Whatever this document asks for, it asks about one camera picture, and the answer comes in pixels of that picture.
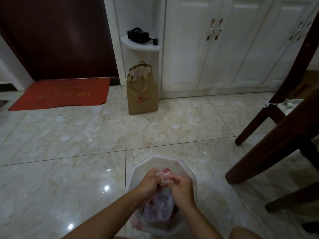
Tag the person's left hand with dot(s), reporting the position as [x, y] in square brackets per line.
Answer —
[148, 182]

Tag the person's right hand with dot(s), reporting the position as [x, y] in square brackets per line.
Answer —
[183, 191]

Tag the person's right fingers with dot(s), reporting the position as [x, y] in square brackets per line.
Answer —
[174, 180]

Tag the person's left fingers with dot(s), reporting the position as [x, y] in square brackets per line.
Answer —
[157, 175]

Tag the clear plastic trash bag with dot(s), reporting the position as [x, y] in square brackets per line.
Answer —
[160, 206]

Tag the person's left forearm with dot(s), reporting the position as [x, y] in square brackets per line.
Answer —
[109, 216]

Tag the person's right forearm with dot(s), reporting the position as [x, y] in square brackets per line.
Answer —
[196, 221]

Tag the translucent white trash bin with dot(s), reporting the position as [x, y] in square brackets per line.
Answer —
[142, 169]

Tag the brown paper shopping bag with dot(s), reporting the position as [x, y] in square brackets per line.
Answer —
[142, 97]

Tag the person's knee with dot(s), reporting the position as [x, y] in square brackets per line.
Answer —
[245, 233]

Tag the dark wooden chair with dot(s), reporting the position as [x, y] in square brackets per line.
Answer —
[274, 144]
[294, 77]

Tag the red doormat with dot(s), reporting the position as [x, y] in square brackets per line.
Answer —
[62, 93]

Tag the white corner shelf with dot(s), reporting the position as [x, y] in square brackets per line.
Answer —
[139, 46]

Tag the white seat cushion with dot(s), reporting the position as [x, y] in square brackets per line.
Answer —
[290, 107]

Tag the white cabinet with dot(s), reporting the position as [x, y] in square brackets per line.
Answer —
[236, 47]

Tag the dark brown door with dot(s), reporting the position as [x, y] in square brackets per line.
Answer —
[59, 37]

